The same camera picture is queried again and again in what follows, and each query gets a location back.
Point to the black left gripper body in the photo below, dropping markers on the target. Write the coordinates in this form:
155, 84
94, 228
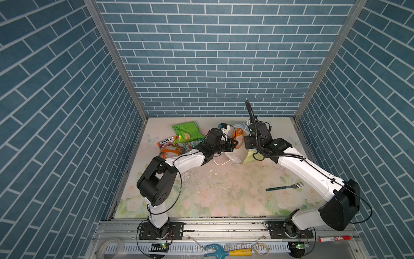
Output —
221, 145

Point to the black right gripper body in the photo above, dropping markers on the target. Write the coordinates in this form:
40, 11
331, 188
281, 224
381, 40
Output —
250, 143

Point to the floral paper gift bag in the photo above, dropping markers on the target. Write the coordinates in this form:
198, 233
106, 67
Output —
239, 153

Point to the teal Fox's mint candy bag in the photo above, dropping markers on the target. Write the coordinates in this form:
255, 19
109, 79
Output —
188, 146

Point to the green chips bag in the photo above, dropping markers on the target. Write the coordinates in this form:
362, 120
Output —
187, 132

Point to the orange clear snack bag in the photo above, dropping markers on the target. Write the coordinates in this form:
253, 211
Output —
170, 151

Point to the orange Fox's fruits candy bag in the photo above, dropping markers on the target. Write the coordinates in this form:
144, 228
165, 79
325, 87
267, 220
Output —
166, 142

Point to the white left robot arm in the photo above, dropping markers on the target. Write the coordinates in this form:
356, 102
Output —
156, 182

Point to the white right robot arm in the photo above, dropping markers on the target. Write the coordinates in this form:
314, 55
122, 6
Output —
342, 198

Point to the rubber band loop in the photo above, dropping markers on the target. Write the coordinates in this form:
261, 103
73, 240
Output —
261, 249

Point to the red white marker pen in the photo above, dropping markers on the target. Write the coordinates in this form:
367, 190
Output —
334, 238

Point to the clear tape roll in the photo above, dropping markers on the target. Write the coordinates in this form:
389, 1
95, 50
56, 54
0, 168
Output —
111, 246

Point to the teal handled fork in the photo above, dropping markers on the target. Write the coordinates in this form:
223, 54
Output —
293, 186

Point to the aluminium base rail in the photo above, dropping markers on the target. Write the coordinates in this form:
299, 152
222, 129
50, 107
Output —
189, 237

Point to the teal yellow handled tool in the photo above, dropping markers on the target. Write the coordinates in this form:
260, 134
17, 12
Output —
220, 253

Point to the aluminium corner post left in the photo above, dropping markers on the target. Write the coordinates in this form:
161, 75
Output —
98, 19

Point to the aluminium corner post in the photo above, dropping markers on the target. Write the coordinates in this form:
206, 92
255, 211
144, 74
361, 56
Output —
98, 19
354, 13

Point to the aluminium corner post right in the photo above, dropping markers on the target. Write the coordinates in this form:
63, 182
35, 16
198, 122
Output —
354, 13

